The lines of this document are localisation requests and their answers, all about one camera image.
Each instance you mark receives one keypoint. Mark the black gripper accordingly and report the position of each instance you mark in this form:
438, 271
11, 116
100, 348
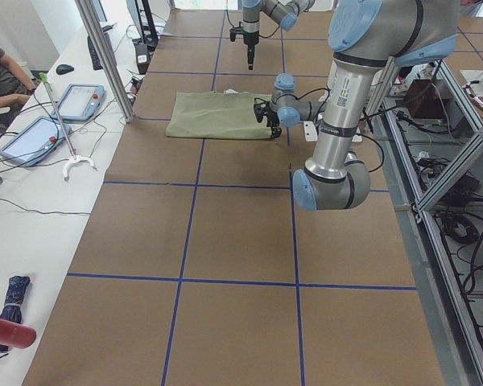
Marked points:
271, 117
249, 39

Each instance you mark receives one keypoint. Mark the olive green long-sleeve shirt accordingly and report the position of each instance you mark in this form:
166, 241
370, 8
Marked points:
216, 115

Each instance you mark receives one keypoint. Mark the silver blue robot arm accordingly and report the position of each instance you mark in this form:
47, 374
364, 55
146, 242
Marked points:
363, 35
284, 15

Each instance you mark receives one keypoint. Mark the white paper hang tag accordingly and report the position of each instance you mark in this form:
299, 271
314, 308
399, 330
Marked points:
230, 91

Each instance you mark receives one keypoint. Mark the black keyboard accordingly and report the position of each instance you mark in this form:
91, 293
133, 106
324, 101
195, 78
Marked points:
95, 60

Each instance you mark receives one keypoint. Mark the blue teach pendant far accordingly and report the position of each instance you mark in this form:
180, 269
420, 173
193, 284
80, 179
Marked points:
80, 101

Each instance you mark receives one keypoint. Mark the blue teach pendant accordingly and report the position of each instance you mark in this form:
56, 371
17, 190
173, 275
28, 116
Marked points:
80, 101
34, 143

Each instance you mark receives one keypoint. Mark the black computer mouse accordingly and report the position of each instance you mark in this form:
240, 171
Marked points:
62, 69

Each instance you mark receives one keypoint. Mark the white reacher grabber stick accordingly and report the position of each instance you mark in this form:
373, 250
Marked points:
73, 158

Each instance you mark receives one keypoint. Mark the blue teach pendant near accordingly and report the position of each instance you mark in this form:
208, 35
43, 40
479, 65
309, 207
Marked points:
34, 143

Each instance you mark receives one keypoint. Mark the dark blue folded umbrella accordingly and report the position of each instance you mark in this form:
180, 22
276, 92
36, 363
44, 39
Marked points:
14, 298

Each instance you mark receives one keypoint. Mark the red cylindrical bottle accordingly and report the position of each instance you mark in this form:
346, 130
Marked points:
16, 335

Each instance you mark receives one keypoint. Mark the grey aluminium frame post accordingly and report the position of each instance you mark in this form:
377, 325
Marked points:
106, 55

